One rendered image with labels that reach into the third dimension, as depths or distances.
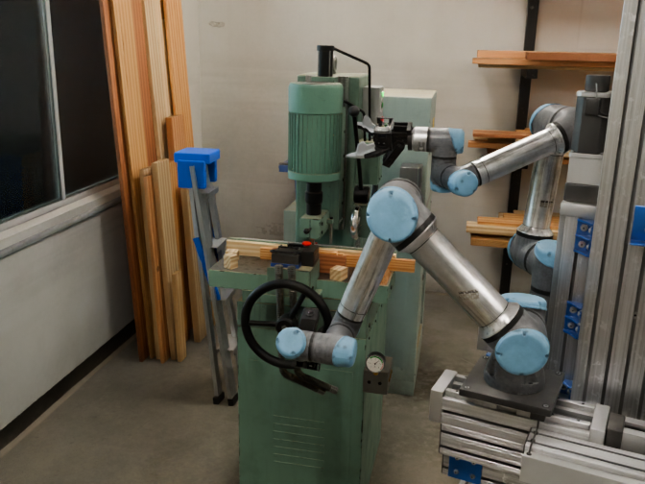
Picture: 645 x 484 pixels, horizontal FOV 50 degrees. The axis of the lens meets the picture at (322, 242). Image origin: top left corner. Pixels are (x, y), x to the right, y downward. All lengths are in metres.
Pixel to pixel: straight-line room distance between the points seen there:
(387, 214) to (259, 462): 1.31
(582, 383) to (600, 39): 2.90
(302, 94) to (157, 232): 1.59
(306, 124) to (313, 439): 1.07
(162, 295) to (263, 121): 1.55
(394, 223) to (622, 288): 0.63
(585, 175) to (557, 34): 2.67
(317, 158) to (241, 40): 2.56
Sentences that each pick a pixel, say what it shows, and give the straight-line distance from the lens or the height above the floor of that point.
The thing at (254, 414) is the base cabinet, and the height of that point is 0.39.
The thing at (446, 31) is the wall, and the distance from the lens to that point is 4.49.
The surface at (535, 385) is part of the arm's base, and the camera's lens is 1.82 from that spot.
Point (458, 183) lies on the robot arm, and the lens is 2.01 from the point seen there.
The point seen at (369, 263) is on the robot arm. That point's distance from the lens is 1.75.
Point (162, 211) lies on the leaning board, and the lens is 3.56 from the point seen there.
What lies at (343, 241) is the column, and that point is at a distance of 2.55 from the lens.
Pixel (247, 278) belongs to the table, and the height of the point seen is 0.88.
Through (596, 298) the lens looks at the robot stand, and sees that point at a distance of 1.91.
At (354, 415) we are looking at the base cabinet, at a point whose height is 0.43.
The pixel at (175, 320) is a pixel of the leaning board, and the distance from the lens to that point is 3.69.
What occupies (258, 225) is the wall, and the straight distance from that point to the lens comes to 4.85.
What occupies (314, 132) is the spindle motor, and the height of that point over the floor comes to 1.36.
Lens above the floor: 1.65
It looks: 16 degrees down
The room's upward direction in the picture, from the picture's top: 1 degrees clockwise
